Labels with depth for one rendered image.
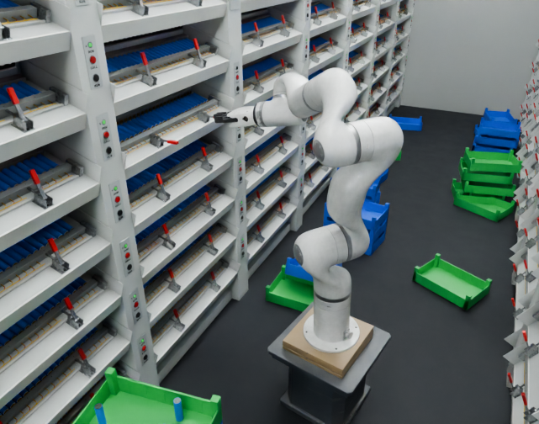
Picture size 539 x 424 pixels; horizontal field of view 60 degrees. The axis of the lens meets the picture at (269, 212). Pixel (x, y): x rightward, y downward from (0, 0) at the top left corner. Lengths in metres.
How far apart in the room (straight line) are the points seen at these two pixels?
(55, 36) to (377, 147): 0.76
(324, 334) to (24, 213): 0.96
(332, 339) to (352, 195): 0.57
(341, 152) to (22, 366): 0.94
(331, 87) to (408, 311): 1.39
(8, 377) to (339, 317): 0.93
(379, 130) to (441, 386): 1.18
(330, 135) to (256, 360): 1.17
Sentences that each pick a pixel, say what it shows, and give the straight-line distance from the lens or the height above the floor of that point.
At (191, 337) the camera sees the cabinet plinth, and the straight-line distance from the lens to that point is 2.07.
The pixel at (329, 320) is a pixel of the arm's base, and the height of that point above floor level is 0.43.
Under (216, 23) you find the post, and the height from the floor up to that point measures 1.23.
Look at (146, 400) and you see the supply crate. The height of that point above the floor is 0.48.
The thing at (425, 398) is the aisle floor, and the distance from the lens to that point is 1.98.
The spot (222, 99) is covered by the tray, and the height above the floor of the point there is 0.97.
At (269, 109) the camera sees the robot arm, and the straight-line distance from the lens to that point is 1.53.
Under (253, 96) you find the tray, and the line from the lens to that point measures 2.02.
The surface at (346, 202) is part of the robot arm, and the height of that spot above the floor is 0.89.
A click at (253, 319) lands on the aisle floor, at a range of 2.19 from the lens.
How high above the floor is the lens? 1.46
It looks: 29 degrees down
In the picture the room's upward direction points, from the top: straight up
